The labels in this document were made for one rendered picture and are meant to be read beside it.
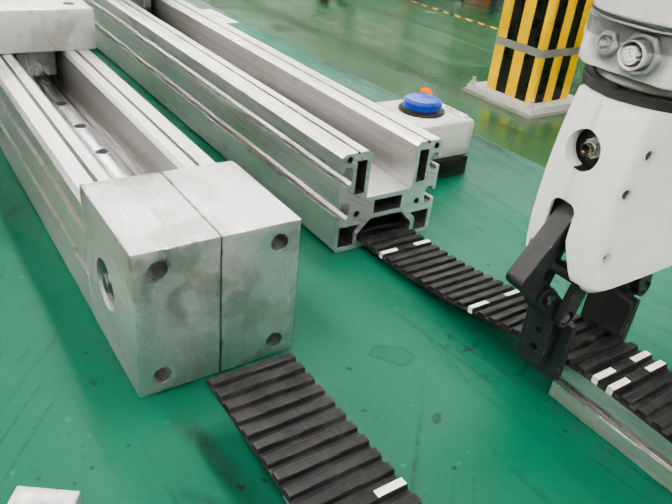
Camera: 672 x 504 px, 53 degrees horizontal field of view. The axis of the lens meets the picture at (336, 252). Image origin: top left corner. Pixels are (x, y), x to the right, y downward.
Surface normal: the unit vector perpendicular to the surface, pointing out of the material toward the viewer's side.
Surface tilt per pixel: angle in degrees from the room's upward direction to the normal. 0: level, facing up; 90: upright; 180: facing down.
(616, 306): 90
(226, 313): 90
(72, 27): 90
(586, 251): 88
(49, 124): 0
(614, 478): 0
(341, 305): 0
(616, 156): 81
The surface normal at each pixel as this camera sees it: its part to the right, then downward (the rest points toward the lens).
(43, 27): 0.55, 0.47
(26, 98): 0.10, -0.86
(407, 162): -0.83, 0.21
